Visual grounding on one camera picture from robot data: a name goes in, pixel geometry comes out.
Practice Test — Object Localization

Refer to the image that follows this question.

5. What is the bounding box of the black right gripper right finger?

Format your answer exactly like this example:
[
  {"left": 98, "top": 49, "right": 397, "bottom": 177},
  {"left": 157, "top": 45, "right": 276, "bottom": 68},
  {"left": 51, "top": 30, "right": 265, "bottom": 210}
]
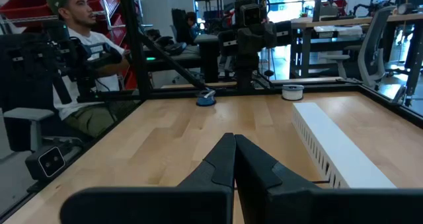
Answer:
[{"left": 234, "top": 133, "right": 321, "bottom": 194}]

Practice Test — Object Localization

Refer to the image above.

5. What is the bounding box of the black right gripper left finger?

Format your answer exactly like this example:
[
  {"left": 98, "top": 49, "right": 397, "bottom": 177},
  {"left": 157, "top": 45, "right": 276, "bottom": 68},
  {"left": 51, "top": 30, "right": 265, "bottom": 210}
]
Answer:
[{"left": 177, "top": 132, "right": 237, "bottom": 189}]

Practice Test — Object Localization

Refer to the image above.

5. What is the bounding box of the white duct cover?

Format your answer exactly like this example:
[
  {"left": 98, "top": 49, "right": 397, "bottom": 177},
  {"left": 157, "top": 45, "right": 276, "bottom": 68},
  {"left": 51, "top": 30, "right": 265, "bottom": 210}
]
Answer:
[{"left": 292, "top": 101, "right": 397, "bottom": 189}]

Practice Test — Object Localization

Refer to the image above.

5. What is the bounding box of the grey desk top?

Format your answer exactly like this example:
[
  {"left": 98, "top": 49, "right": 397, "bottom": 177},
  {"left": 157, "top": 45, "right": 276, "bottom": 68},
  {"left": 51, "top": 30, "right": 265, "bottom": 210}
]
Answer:
[{"left": 145, "top": 33, "right": 221, "bottom": 83}]

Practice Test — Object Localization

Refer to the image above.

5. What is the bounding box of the person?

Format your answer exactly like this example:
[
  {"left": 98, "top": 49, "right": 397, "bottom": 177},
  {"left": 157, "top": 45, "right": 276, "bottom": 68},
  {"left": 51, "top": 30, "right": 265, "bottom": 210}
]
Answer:
[
  {"left": 184, "top": 11, "right": 200, "bottom": 42},
  {"left": 45, "top": 0, "right": 141, "bottom": 139}
]

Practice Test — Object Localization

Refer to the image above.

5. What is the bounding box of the wooden desk with black legs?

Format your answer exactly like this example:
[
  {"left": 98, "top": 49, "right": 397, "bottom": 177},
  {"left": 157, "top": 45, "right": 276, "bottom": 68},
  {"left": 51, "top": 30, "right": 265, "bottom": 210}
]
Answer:
[{"left": 290, "top": 12, "right": 423, "bottom": 108}]

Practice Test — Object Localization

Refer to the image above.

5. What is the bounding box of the red bin shelf rack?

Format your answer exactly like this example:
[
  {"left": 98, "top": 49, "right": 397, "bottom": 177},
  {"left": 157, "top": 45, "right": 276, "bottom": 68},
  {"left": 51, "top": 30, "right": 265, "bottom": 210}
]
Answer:
[{"left": 0, "top": 0, "right": 139, "bottom": 91}]

